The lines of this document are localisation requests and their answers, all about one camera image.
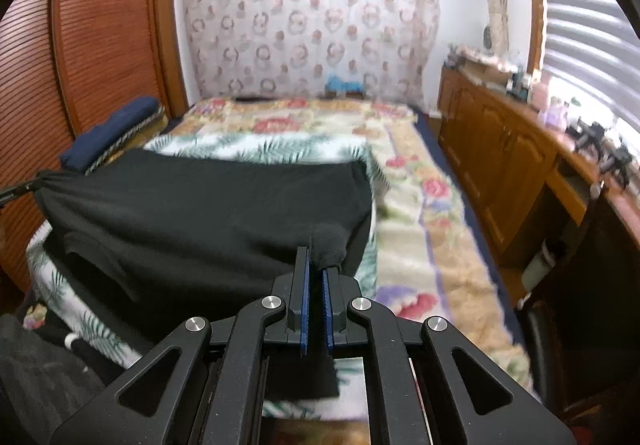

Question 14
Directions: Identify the wooden sideboard cabinet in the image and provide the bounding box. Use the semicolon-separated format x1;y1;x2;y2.
437;62;640;276

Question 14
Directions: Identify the blue item on box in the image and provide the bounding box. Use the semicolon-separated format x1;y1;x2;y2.
325;75;366;98

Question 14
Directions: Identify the floral cloth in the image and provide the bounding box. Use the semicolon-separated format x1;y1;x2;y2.
447;45;521;70

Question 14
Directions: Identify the folded fringed dark blanket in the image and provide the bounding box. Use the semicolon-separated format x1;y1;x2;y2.
85;107;168;176

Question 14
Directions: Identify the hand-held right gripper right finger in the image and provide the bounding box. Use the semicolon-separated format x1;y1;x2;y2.
322;267;576;445

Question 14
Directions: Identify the folded navy cloth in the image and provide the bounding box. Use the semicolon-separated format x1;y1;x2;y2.
60;96;161;173

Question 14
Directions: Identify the wooden louvered wardrobe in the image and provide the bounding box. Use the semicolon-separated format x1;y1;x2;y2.
0;0;191;296

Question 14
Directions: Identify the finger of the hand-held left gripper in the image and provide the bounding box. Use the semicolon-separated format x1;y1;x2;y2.
0;172;46;208

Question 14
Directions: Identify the floral blanket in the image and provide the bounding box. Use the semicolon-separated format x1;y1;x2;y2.
165;97;541;401

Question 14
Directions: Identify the black tripod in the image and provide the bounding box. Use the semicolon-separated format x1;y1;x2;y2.
600;140;633;186
570;120;606;153

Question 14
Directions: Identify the black chair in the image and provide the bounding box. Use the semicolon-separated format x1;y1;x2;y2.
520;197;640;426

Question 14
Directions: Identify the pink jug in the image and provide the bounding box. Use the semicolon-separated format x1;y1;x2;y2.
530;72;553;108

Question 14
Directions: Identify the cardboard box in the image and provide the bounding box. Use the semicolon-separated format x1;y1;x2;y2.
460;60;516;86

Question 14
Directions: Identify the circle patterned sheer curtain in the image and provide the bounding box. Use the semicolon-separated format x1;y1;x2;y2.
172;0;441;108

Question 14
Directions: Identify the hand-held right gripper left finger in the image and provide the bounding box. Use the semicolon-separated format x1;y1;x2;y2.
50;246;313;445

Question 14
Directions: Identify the black t-shirt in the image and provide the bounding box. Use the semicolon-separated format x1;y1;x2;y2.
35;147;373;401

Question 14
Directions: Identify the dark grey cloth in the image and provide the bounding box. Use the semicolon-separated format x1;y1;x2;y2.
0;312;121;445

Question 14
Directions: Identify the wooden window frame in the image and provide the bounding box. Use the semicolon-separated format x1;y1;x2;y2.
522;0;548;76

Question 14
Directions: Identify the grey striped window blind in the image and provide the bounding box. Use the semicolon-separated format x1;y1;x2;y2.
537;0;640;126

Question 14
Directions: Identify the grey-green bin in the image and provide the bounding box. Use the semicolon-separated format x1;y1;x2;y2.
520;240;558;296

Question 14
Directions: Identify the palm leaf printed cloth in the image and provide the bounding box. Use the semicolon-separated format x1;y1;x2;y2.
25;132;386;421

